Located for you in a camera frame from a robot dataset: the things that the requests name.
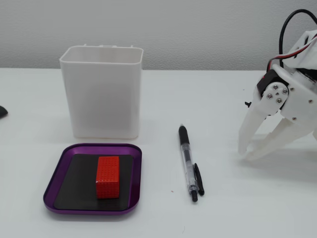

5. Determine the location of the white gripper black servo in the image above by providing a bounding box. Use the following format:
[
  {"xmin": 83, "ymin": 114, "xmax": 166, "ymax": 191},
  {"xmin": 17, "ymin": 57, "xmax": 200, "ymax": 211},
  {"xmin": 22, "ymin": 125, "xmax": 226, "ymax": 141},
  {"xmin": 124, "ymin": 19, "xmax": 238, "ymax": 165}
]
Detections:
[{"xmin": 238, "ymin": 63, "xmax": 317, "ymax": 161}]

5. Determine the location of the black clear ballpoint pen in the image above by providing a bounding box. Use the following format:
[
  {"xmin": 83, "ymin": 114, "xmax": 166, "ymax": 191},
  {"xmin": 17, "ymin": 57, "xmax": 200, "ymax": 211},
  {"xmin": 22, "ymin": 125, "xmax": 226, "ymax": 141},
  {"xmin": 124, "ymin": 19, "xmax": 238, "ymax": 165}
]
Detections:
[{"xmin": 178, "ymin": 123, "xmax": 205, "ymax": 203}]

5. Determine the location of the purple metal tray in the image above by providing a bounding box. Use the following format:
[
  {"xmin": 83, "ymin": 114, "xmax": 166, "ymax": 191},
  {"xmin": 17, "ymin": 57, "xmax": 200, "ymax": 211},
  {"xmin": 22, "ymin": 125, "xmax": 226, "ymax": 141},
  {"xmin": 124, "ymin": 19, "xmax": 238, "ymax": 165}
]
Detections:
[{"xmin": 43, "ymin": 143, "xmax": 143, "ymax": 215}]

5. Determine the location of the white plastic pen holder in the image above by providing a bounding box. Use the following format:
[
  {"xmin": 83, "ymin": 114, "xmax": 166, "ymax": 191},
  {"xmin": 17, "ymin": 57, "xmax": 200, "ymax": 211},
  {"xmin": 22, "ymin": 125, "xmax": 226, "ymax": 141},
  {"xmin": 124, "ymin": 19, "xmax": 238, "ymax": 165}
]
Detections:
[{"xmin": 59, "ymin": 44, "xmax": 144, "ymax": 139}]

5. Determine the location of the red studded block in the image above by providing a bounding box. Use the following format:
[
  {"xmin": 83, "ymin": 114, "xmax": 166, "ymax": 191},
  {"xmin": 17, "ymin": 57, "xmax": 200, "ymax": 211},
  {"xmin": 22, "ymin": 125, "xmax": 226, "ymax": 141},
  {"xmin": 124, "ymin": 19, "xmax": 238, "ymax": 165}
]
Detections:
[{"xmin": 96, "ymin": 156, "xmax": 120, "ymax": 199}]

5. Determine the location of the black rectangular mat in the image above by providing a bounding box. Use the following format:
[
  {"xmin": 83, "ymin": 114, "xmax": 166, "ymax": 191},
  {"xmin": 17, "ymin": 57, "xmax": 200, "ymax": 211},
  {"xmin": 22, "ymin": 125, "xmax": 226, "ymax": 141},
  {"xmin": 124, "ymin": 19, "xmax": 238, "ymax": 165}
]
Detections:
[{"xmin": 53, "ymin": 153, "xmax": 134, "ymax": 211}]

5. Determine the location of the white red black servo wire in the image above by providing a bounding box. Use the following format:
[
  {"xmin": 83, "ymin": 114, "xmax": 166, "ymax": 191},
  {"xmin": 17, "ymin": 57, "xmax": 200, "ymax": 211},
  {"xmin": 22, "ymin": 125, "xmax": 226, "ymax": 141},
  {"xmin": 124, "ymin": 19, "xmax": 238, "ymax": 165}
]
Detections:
[{"xmin": 266, "ymin": 34, "xmax": 317, "ymax": 72}]

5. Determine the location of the black cable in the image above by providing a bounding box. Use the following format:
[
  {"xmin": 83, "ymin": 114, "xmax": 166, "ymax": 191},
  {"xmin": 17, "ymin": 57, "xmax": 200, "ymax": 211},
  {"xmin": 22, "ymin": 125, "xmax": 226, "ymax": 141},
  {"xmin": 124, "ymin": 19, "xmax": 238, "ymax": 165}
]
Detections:
[{"xmin": 279, "ymin": 9, "xmax": 317, "ymax": 68}]

